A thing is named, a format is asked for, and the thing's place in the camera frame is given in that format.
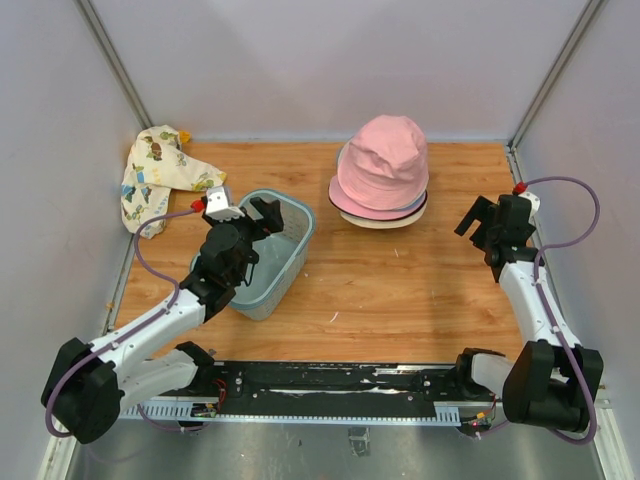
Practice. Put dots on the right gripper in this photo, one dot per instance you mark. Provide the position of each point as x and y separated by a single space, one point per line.
483 211

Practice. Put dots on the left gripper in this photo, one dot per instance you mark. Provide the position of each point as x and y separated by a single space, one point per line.
270 211

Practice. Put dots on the grey plastic laundry basket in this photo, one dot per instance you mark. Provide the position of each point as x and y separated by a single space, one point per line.
281 258

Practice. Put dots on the blue bucket hat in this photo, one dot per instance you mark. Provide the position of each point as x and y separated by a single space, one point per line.
370 184

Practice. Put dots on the pink bucket hat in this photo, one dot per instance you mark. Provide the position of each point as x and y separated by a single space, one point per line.
340 199

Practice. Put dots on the beige bucket hat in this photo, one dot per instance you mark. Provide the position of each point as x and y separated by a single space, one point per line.
385 223

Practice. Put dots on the light pink hat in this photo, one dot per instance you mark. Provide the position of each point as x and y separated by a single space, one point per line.
389 134

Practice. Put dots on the khaki wide brim hat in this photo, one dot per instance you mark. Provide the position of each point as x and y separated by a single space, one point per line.
391 215

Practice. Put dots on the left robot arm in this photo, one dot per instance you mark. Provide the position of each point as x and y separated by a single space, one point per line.
90 383

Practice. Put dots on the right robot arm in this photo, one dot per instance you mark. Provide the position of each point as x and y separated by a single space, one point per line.
554 381

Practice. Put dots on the small yellow object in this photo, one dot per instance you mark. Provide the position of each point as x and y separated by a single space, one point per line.
184 136

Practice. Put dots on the cartoon print cloth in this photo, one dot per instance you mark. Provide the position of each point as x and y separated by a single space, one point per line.
156 166

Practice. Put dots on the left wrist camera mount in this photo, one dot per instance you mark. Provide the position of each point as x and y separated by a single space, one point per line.
216 205

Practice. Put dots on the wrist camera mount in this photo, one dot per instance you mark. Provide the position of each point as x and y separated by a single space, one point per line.
521 190
216 205

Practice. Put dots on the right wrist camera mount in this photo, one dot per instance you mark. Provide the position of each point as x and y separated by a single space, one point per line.
521 190

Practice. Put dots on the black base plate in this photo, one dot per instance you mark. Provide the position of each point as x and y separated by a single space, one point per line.
336 390

